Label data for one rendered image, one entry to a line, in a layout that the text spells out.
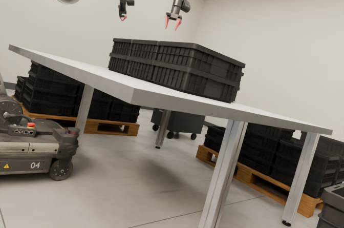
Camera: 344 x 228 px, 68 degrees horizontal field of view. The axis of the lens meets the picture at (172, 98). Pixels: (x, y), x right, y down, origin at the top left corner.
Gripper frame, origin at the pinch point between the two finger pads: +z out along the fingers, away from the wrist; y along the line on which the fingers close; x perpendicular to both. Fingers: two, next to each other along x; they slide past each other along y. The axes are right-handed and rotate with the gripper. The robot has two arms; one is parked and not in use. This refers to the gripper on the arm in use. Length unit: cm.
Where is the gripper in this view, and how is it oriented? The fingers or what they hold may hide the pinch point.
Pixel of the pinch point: (170, 28)
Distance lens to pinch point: 174.3
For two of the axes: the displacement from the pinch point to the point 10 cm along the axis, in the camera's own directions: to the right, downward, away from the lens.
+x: -1.4, 0.3, -9.9
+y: -9.6, -2.6, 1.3
